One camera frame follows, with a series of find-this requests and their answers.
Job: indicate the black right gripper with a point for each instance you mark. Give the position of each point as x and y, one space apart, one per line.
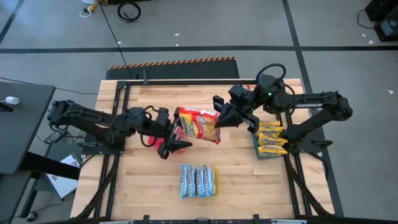
245 109

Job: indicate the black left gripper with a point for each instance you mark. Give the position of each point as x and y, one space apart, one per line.
161 130

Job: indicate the yellow plastic bin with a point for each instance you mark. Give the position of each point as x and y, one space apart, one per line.
216 182

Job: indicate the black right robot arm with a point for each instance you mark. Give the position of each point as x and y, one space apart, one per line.
311 104

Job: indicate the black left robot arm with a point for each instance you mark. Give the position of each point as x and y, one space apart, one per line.
93 119

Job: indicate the red plastic bin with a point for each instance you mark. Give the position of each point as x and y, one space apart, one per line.
154 142

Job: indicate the blue plastic bin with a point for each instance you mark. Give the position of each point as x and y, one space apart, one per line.
254 147

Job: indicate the black hazard-striped floor mat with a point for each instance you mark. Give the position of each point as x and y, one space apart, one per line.
174 70

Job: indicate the black power adapter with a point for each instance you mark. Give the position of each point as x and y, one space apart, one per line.
53 138

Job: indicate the white printed sheet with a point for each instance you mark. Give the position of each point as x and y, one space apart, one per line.
62 186

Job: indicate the black desk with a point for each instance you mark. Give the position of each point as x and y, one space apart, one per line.
21 133

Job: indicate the small white cylinder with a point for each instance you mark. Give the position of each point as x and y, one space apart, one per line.
12 100

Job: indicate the black equipment case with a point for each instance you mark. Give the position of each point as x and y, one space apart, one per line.
387 29

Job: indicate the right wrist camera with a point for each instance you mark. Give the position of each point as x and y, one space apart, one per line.
237 92

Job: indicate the black metal table frame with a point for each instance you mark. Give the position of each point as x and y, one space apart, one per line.
186 82

